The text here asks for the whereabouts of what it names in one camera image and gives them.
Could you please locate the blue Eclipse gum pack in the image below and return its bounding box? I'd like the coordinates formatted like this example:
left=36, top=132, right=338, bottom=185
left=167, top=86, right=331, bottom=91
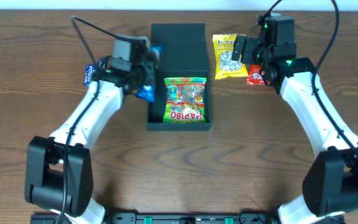
left=83, top=64, right=96, bottom=87

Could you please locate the yellow sunflower seed bag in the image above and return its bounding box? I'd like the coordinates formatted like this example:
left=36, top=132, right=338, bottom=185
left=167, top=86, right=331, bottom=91
left=213, top=34, right=248, bottom=80

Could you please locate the black open gift box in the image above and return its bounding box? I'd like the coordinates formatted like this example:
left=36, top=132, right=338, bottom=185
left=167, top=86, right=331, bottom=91
left=146, top=24, right=212, bottom=131

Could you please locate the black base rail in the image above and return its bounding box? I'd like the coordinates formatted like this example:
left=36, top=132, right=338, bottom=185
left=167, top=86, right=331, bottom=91
left=29, top=211, right=279, bottom=224

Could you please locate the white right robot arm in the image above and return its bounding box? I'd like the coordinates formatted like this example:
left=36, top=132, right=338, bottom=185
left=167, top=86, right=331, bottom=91
left=232, top=14, right=358, bottom=223

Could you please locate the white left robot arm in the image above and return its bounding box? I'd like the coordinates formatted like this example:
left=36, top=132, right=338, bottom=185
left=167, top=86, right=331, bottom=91
left=24, top=40, right=163, bottom=223

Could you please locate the green Haribo gummy bag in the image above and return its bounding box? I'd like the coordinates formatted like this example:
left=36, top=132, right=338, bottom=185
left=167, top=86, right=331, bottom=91
left=163, top=77, right=207, bottom=124

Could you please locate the blue Oreo cookie pack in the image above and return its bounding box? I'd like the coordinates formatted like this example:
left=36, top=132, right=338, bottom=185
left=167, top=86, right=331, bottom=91
left=135, top=45, right=163, bottom=103

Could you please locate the red dried fruit bag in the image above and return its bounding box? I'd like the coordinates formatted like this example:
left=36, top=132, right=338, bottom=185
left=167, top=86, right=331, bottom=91
left=247, top=65, right=265, bottom=85

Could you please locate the dark blue chocolate bar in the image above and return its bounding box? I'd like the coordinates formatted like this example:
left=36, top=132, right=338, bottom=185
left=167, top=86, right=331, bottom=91
left=97, top=56, right=109, bottom=70

